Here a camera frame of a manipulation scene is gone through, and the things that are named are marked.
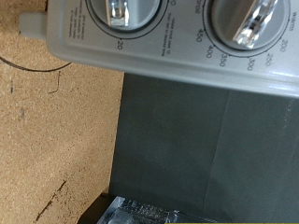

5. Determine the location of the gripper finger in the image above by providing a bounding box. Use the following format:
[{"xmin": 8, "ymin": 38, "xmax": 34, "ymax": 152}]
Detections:
[{"xmin": 78, "ymin": 192, "xmax": 181, "ymax": 224}]

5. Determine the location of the silver toaster oven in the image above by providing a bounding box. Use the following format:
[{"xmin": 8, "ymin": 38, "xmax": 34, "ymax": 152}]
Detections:
[{"xmin": 18, "ymin": 0, "xmax": 299, "ymax": 99}]

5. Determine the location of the silver oven knob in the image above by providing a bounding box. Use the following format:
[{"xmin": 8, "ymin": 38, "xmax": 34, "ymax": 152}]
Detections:
[
  {"xmin": 202, "ymin": 0, "xmax": 292, "ymax": 59},
  {"xmin": 85, "ymin": 0, "xmax": 171, "ymax": 40}
]

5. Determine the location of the dark grey backdrop curtain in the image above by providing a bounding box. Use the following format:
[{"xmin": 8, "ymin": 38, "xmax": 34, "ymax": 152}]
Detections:
[{"xmin": 108, "ymin": 73, "xmax": 299, "ymax": 224}]

